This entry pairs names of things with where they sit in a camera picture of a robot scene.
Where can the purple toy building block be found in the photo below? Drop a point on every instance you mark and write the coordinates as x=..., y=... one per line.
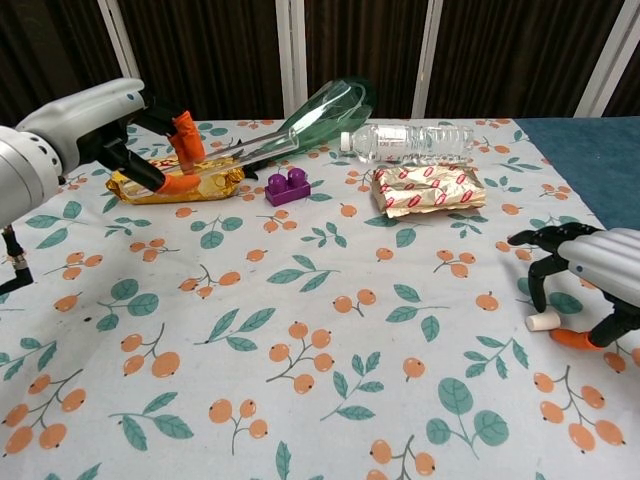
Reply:
x=287, y=192

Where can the floral fruit print tablecloth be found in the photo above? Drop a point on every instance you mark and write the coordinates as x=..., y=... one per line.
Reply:
x=350, y=350

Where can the gold foil snack packet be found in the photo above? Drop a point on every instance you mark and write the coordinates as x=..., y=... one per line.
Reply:
x=430, y=192

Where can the green plastic spray bottle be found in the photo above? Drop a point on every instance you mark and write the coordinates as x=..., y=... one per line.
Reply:
x=340, y=110

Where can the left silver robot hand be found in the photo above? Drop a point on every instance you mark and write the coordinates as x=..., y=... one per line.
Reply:
x=85, y=120

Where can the white rubber stopper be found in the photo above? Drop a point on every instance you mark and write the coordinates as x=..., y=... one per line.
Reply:
x=540, y=322

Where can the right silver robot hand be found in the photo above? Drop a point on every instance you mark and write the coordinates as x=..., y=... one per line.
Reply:
x=610, y=260

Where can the clear glass test tube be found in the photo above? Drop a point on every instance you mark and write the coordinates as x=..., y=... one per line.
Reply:
x=260, y=147

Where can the clear plastic water bottle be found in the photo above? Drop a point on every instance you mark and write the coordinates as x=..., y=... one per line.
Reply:
x=410, y=142

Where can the golden biscuit packet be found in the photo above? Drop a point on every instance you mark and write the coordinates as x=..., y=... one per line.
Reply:
x=215, y=185

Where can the white partition post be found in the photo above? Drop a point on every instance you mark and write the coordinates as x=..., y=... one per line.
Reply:
x=607, y=60
x=430, y=50
x=120, y=45
x=298, y=50

